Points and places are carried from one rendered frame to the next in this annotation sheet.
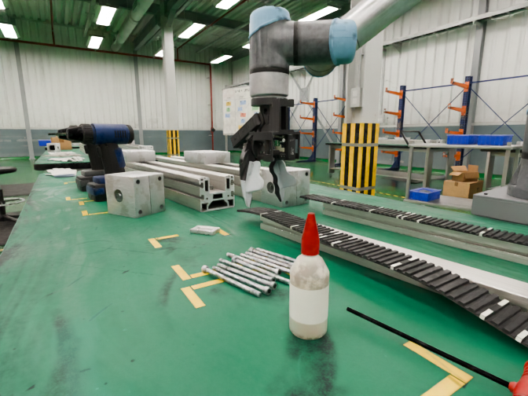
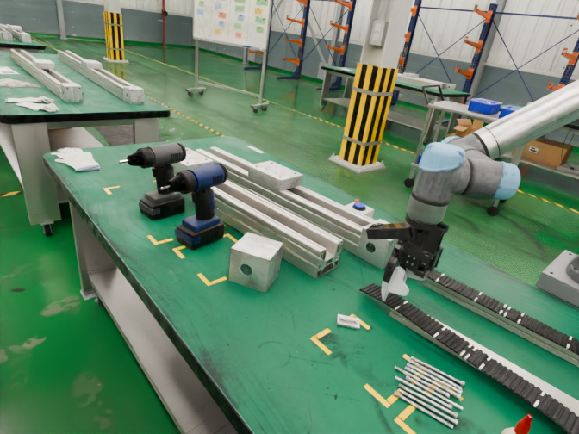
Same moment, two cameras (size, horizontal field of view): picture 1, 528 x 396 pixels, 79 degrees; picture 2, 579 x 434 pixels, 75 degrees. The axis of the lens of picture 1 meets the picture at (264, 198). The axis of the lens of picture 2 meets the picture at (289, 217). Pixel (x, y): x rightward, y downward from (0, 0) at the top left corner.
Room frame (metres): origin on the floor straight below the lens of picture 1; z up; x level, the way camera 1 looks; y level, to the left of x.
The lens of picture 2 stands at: (-0.01, 0.42, 1.35)
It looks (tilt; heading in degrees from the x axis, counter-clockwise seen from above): 26 degrees down; 348
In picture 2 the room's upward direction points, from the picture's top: 8 degrees clockwise
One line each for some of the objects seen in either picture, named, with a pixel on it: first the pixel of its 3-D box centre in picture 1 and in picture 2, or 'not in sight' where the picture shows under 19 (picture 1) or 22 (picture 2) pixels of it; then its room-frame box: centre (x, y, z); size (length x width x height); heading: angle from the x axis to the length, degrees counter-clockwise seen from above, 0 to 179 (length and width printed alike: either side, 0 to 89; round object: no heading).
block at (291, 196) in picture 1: (288, 185); (382, 242); (0.89, -0.07, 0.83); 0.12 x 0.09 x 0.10; 129
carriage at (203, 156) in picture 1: (207, 159); (274, 178); (1.23, 0.22, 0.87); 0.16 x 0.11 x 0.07; 39
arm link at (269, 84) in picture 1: (270, 88); (426, 207); (0.65, -0.01, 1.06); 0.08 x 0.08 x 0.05
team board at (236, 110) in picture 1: (250, 133); (229, 43); (6.95, 0.30, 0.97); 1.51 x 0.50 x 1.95; 52
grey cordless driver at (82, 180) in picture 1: (86, 158); (153, 182); (1.09, 0.60, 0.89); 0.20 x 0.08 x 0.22; 131
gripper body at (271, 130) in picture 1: (271, 130); (418, 243); (0.64, -0.02, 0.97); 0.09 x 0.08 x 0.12; 38
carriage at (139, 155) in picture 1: (134, 159); (187, 164); (1.31, 0.52, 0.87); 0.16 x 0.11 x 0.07; 39
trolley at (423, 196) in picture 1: (454, 178); (465, 146); (3.38, -2.02, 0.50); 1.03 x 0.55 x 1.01; 44
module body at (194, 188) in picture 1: (159, 177); (232, 203); (1.11, 0.37, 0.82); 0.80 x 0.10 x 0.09; 39
